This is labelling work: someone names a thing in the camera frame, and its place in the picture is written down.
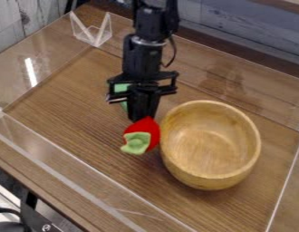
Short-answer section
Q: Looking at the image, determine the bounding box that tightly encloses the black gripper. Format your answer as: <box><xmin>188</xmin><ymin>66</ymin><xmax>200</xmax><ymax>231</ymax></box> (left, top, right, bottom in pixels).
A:
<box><xmin>107</xmin><ymin>34</ymin><xmax>179</xmax><ymax>122</ymax></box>

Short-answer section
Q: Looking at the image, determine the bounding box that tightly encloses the green rectangular block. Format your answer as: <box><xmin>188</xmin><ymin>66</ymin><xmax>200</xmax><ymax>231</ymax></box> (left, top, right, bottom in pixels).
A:
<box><xmin>115</xmin><ymin>83</ymin><xmax>129</xmax><ymax>111</ymax></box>

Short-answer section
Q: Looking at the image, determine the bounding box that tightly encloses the red plush strawberry toy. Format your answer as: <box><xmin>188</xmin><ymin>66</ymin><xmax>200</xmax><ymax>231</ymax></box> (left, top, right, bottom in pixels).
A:
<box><xmin>121</xmin><ymin>116</ymin><xmax>161</xmax><ymax>155</ymax></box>

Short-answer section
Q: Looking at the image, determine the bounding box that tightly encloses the wooden bowl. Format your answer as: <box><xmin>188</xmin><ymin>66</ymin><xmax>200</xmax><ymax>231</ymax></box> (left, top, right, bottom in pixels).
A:
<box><xmin>161</xmin><ymin>101</ymin><xmax>261</xmax><ymax>190</ymax></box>

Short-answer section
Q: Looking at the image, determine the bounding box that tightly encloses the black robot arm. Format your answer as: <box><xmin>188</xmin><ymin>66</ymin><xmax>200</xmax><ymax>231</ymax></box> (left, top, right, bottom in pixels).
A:
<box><xmin>107</xmin><ymin>0</ymin><xmax>180</xmax><ymax>122</ymax></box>

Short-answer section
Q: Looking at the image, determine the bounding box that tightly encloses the clear acrylic enclosure wall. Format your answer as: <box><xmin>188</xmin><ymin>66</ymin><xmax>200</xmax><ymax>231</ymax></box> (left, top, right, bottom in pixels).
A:
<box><xmin>0</xmin><ymin>11</ymin><xmax>299</xmax><ymax>232</ymax></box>

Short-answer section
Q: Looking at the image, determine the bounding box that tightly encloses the black cable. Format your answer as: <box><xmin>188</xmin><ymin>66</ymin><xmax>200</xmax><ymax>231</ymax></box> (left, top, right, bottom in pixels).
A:
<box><xmin>161</xmin><ymin>35</ymin><xmax>177</xmax><ymax>69</ymax></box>

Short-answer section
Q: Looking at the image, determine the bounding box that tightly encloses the clear acrylic corner bracket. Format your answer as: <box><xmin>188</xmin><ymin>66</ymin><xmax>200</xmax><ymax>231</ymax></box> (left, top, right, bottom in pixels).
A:
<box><xmin>69</xmin><ymin>12</ymin><xmax>112</xmax><ymax>47</ymax></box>

